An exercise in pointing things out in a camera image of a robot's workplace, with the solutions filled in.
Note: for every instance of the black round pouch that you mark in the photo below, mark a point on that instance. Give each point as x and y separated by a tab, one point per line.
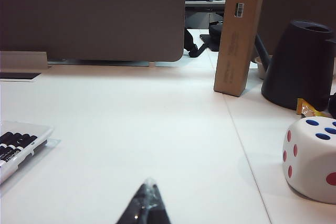
215	37

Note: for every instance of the tall brown cardboard box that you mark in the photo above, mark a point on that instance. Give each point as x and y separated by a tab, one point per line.
236	51

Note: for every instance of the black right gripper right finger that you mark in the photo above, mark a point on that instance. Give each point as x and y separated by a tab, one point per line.
157	208

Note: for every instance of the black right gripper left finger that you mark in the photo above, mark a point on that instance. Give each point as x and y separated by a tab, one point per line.
137	208

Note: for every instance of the orange yellow snack wrapper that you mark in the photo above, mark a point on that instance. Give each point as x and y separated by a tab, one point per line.
304	107

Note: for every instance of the flat black pad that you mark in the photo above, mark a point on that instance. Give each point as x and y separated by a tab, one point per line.
18	76

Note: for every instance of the black white whiteboard marker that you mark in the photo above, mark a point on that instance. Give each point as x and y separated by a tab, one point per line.
25	138
16	137
6	136
11	153

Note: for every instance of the flat dark stand base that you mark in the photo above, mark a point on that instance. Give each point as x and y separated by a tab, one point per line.
99	63

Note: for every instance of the clear plastic packaging box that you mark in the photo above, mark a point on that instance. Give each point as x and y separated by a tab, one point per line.
26	127

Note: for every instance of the black plastic cup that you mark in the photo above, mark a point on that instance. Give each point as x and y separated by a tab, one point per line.
294	72

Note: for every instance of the white dice coloured dots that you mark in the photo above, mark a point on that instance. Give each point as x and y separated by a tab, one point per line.
307	169

